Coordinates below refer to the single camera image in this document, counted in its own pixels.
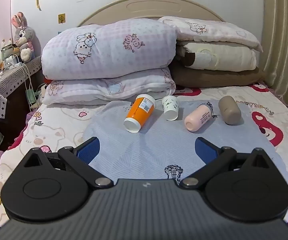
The large pink checked folded quilt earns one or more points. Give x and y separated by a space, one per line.
109 52

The pink heart print pillow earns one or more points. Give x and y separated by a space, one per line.
96 90

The small white plush toy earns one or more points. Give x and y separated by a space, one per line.
3 50

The cream folded blanket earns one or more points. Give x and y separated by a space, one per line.
233 57

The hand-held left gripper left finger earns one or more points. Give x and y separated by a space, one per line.
89 150

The beige bed headboard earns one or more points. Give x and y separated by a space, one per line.
151 7

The small white paper cup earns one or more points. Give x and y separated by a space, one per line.
170 106

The bedside table with patterned cloth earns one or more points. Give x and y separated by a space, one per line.
6 81

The orange paper cup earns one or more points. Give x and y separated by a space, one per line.
140 111

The yellow wall sticker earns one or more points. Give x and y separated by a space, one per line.
61 18

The brown folded blanket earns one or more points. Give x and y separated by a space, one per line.
208 78

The pink checked flat pillow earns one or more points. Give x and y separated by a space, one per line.
216 32

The green charger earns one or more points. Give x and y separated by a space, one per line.
30 96

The taupe cup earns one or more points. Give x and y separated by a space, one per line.
230 110

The grey plush rabbit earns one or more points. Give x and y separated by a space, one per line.
22 36

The grey-blue textured mat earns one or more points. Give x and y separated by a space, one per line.
154 145

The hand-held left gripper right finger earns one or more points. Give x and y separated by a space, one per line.
205 150

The beige curtain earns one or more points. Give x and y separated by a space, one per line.
283 42

